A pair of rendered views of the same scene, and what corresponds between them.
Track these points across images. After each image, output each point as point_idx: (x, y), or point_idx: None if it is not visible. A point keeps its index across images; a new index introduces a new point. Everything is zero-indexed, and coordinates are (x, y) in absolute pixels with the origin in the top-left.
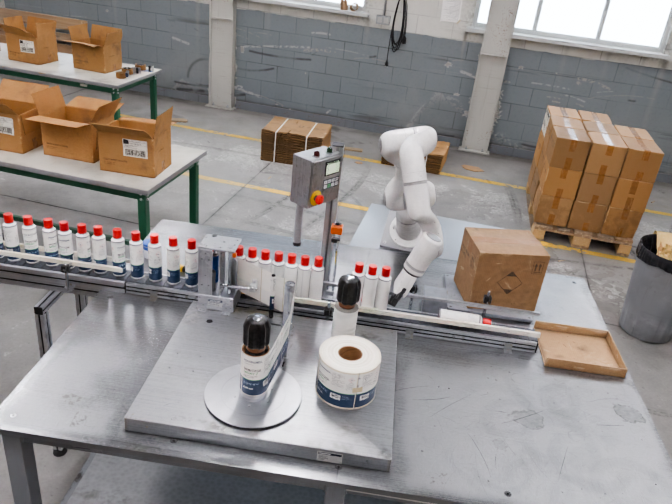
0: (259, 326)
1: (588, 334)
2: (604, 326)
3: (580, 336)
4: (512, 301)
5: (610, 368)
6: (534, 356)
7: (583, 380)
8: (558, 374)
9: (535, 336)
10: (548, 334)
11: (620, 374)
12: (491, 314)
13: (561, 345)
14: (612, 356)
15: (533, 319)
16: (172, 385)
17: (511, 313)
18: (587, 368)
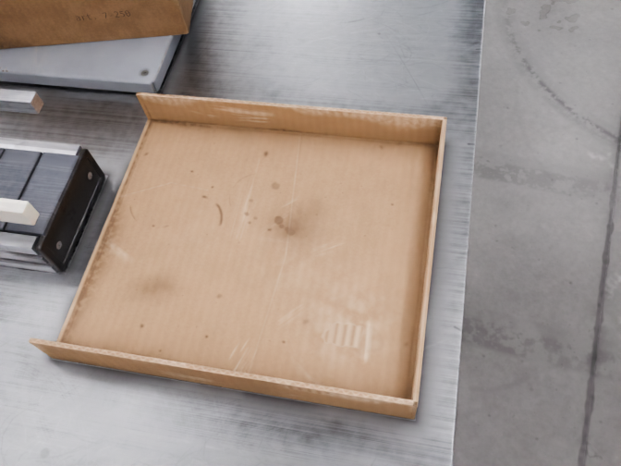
0: None
1: (362, 134)
2: (468, 72)
3: (324, 147)
4: (73, 9)
5: (328, 394)
6: (46, 294)
7: (184, 454)
8: (82, 415)
9: (13, 220)
10: (188, 151)
11: (388, 410)
12: (5, 73)
13: (206, 213)
14: (417, 263)
15: (180, 71)
16: None
17: (86, 58)
18: (225, 382)
